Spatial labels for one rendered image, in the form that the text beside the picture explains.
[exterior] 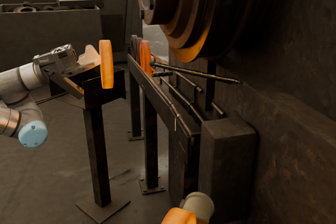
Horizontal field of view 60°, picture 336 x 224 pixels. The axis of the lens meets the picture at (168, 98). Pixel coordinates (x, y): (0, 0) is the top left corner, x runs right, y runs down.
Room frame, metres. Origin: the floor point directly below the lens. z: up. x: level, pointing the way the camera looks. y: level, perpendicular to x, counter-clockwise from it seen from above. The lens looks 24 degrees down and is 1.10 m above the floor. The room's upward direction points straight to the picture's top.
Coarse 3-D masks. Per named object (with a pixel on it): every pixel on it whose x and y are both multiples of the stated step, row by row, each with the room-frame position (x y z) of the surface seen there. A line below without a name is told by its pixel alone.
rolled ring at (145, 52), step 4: (140, 44) 1.49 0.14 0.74; (144, 44) 1.42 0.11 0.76; (148, 44) 1.43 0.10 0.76; (140, 48) 1.50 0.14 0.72; (144, 48) 1.40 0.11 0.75; (148, 48) 1.40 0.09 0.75; (140, 52) 1.51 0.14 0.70; (144, 52) 1.38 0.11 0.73; (148, 52) 1.39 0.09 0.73; (140, 56) 1.52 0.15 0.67; (144, 56) 1.38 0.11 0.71; (148, 56) 1.38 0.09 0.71; (140, 60) 1.52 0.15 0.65; (144, 60) 1.37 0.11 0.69; (148, 60) 1.37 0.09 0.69; (144, 64) 1.37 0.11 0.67; (148, 64) 1.37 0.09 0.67; (144, 68) 1.38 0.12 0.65; (148, 68) 1.38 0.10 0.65; (148, 72) 1.39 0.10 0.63
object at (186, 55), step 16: (208, 0) 0.56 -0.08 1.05; (224, 0) 0.55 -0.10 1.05; (240, 0) 0.56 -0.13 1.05; (208, 16) 0.56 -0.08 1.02; (224, 16) 0.56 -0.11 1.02; (240, 16) 0.57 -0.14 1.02; (208, 32) 0.56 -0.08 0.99; (224, 32) 0.58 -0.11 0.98; (192, 48) 0.64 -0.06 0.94; (208, 48) 0.62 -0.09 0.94
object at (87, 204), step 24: (96, 72) 1.28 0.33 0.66; (120, 72) 1.14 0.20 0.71; (72, 96) 1.16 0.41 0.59; (96, 96) 1.04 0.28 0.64; (120, 96) 1.14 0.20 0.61; (96, 120) 1.13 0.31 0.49; (96, 144) 1.12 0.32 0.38; (96, 168) 1.11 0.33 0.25; (96, 192) 1.13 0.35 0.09; (96, 216) 1.06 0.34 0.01
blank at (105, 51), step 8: (104, 40) 0.89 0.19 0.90; (104, 48) 0.85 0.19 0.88; (104, 56) 0.83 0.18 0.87; (104, 64) 0.82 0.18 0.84; (112, 64) 0.82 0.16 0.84; (104, 72) 0.81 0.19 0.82; (112, 72) 0.82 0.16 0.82; (104, 80) 0.82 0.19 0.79; (112, 80) 0.83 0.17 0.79; (104, 88) 0.85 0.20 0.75
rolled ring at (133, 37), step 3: (132, 36) 1.79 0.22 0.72; (135, 36) 1.79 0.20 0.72; (132, 39) 1.77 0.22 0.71; (132, 42) 1.78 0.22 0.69; (132, 45) 1.87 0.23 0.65; (132, 48) 1.87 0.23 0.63; (132, 51) 1.86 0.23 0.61; (132, 54) 1.85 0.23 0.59; (135, 57) 1.73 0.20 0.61; (135, 60) 1.74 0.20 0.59
